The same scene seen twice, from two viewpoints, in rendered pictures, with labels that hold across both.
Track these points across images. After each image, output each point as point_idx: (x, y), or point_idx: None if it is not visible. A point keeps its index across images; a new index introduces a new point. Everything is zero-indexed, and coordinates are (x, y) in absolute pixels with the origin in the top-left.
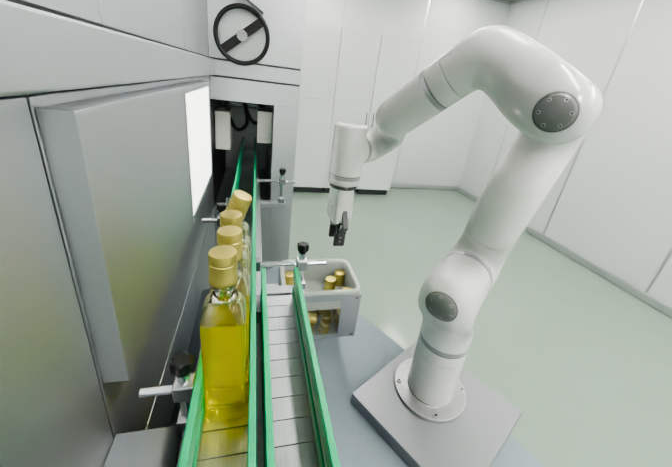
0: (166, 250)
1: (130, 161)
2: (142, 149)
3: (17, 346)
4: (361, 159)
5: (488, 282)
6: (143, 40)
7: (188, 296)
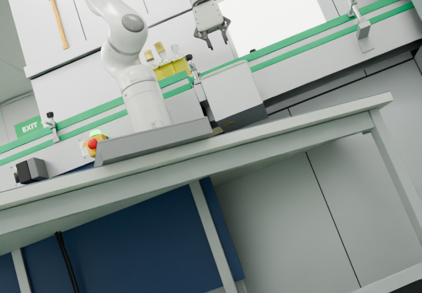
0: None
1: (144, 46)
2: (154, 41)
3: (112, 85)
4: None
5: (105, 36)
6: (162, 7)
7: (264, 120)
